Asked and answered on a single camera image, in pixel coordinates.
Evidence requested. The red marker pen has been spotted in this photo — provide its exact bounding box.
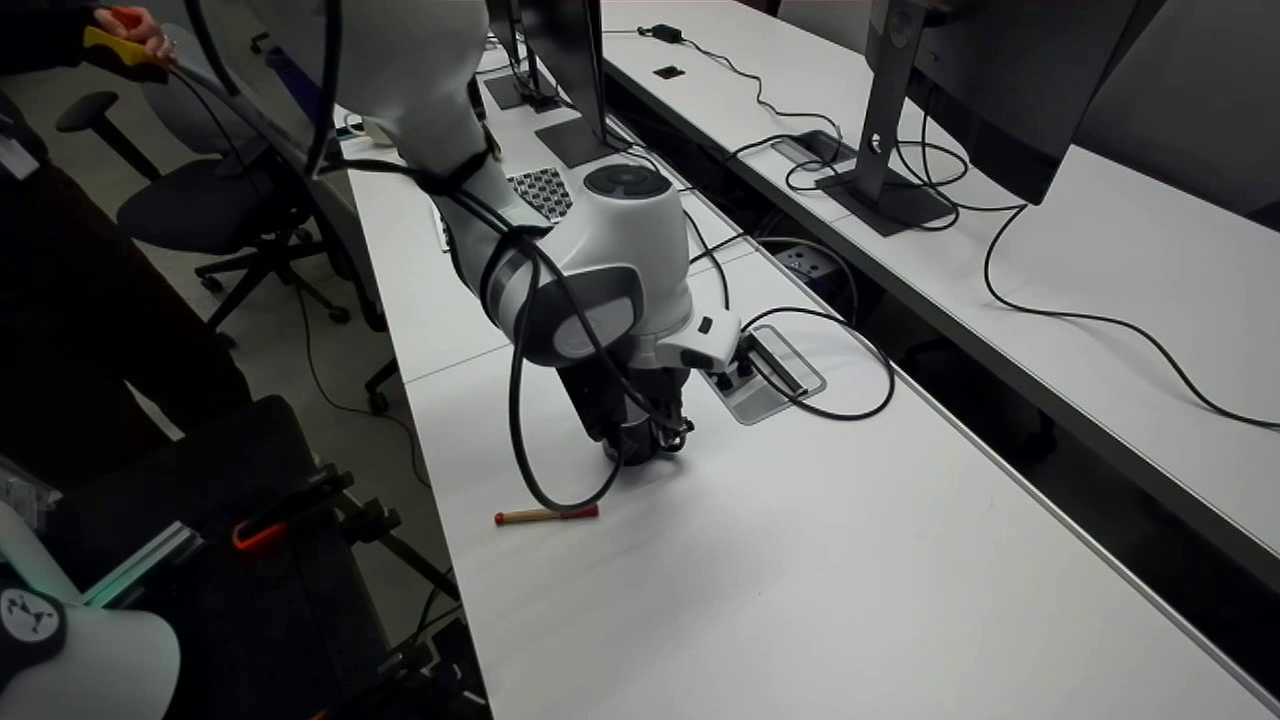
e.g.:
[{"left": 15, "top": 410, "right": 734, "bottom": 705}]
[{"left": 493, "top": 499, "right": 602, "bottom": 529}]

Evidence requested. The black clamp with orange handle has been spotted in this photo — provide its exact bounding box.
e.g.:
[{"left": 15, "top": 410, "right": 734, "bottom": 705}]
[{"left": 226, "top": 464, "right": 356, "bottom": 556}]

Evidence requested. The long black desk cable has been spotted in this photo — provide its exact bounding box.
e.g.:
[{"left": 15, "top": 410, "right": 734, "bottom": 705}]
[{"left": 978, "top": 195, "right": 1280, "bottom": 434}]

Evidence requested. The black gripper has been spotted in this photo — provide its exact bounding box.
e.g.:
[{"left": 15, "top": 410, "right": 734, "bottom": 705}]
[{"left": 620, "top": 366, "right": 694, "bottom": 421}]

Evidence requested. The grey monitor panel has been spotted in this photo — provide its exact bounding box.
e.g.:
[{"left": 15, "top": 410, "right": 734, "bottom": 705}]
[{"left": 1072, "top": 0, "right": 1280, "bottom": 234}]

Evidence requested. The grey backed computer monitor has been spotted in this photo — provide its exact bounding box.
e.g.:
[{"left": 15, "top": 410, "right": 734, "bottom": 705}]
[{"left": 863, "top": 0, "right": 1171, "bottom": 208}]

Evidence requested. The thin black cable across desk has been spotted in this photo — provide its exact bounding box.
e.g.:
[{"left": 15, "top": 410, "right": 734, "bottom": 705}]
[{"left": 617, "top": 154, "right": 744, "bottom": 338}]

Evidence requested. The aluminium extrusion bar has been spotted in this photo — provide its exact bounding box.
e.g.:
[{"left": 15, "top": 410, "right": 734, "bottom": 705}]
[{"left": 75, "top": 520, "right": 206, "bottom": 613}]

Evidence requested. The grey monitor stand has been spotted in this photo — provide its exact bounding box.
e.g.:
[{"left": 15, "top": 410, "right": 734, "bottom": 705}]
[{"left": 810, "top": 0, "right": 965, "bottom": 240}]

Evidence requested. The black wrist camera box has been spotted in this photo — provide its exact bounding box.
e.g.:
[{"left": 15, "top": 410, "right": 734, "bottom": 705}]
[{"left": 555, "top": 360, "right": 629, "bottom": 454}]

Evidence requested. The black computer monitor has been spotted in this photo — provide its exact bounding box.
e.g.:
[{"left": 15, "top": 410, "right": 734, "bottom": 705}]
[{"left": 511, "top": 0, "right": 620, "bottom": 138}]

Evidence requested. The black white calibration checkerboard sheet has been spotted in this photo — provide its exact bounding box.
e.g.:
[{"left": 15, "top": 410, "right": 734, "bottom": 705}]
[{"left": 507, "top": 163, "right": 576, "bottom": 222}]

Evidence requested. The person hand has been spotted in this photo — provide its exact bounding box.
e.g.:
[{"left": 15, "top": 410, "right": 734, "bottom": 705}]
[{"left": 87, "top": 0, "right": 176, "bottom": 63}]

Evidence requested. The dark flat monitor base plate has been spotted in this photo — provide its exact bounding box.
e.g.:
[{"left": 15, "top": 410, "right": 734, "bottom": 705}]
[{"left": 532, "top": 115, "right": 633, "bottom": 173}]

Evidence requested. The silver desk cable outlet box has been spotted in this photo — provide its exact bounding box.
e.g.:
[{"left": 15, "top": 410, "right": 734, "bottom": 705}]
[{"left": 712, "top": 325, "right": 831, "bottom": 427}]

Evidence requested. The grey docking hub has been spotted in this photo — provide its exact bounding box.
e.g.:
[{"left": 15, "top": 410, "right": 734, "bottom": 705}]
[{"left": 768, "top": 127, "right": 854, "bottom": 173}]

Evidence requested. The black office chair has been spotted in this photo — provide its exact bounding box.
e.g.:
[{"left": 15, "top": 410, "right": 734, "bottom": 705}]
[{"left": 52, "top": 83, "right": 356, "bottom": 332}]

